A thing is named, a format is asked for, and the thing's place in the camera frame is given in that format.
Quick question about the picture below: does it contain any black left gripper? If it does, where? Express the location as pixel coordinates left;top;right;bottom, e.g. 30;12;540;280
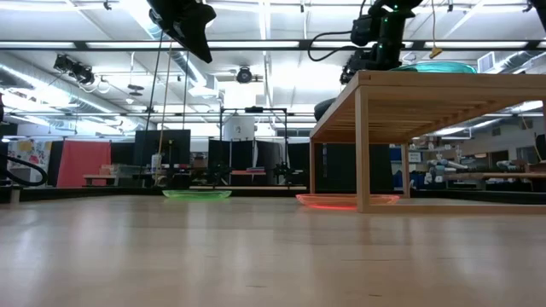
146;0;218;65

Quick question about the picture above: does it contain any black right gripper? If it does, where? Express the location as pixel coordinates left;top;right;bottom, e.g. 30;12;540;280
351;40;405;72

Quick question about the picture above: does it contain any teal plate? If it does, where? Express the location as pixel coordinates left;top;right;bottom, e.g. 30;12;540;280
391;61;478;74

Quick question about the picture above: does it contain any dark grey plate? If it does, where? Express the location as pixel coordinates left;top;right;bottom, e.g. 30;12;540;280
313;96;339;124

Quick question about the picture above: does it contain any red transparent plate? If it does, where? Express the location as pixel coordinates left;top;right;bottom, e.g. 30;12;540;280
295;193;401;211

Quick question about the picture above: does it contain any wooden slatted shelf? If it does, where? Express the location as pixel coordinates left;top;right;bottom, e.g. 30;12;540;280
309;70;546;215

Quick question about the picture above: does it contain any yellow hanging tag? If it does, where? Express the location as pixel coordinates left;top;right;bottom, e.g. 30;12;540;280
427;0;444;60

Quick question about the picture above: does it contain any round black ceiling spotlight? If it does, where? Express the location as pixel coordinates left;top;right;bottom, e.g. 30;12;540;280
235;65;254;84

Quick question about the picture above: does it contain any black overhead crossbar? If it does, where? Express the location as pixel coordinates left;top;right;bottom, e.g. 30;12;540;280
0;39;546;52

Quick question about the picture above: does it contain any white cylinder tank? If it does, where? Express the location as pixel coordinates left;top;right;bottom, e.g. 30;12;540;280
222;115;256;142

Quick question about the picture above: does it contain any black monitor panel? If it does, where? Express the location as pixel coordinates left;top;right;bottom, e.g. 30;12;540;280
134;129;192;188

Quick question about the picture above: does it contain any black ceiling spotlight cluster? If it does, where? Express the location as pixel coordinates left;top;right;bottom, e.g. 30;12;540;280
53;54;96;86

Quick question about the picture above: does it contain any black partition panel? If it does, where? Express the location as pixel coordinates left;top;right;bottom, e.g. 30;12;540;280
207;139;311;187

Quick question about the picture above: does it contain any green transparent plate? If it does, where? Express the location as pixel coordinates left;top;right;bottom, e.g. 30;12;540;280
161;188;234;200

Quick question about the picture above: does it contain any small wooden bench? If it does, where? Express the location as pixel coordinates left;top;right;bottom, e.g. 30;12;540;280
83;173;117;187

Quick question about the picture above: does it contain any red curtain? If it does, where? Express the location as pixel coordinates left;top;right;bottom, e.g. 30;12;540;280
56;140;113;188

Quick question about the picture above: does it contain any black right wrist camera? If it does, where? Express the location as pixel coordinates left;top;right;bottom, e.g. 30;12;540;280
350;14;377;47

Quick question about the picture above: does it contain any black right camera cable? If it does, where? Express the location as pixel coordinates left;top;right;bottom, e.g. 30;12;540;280
307;29;355;63

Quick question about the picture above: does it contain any black metal stand frame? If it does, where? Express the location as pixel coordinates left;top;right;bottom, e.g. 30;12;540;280
218;106;289;188

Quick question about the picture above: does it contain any wall air vent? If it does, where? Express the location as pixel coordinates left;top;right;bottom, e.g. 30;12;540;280
476;50;497;74

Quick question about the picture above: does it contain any silver air duct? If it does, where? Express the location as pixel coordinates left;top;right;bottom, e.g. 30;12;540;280
0;50;148;131

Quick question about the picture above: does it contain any black table frame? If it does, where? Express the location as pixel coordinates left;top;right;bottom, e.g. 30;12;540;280
0;186;546;205

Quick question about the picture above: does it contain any black looped hose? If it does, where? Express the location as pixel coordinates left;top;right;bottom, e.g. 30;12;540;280
0;152;49;188

